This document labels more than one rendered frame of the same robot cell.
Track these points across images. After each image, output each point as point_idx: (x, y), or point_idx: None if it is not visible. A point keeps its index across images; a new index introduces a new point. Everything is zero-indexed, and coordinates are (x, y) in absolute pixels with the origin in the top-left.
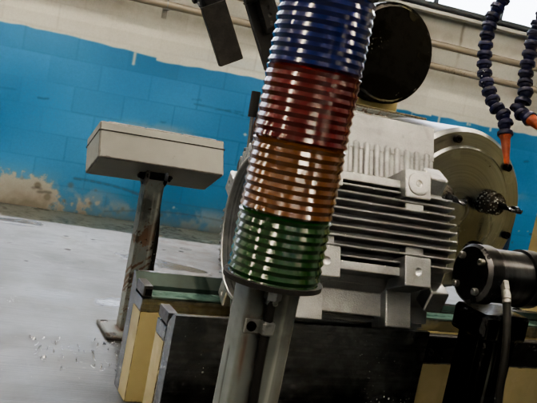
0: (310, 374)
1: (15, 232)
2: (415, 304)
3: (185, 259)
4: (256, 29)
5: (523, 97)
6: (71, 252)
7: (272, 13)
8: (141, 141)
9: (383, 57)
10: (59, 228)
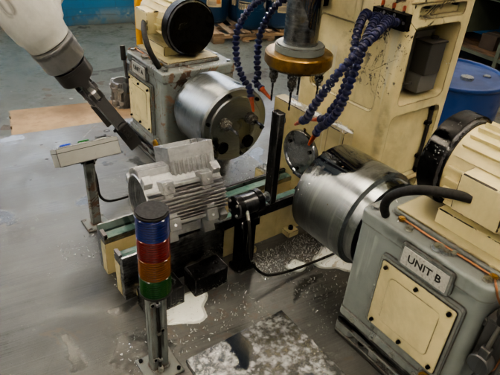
0: (179, 254)
1: (14, 152)
2: None
3: None
4: (122, 138)
5: (257, 77)
6: (49, 161)
7: (127, 132)
8: (78, 152)
9: (187, 33)
10: (35, 137)
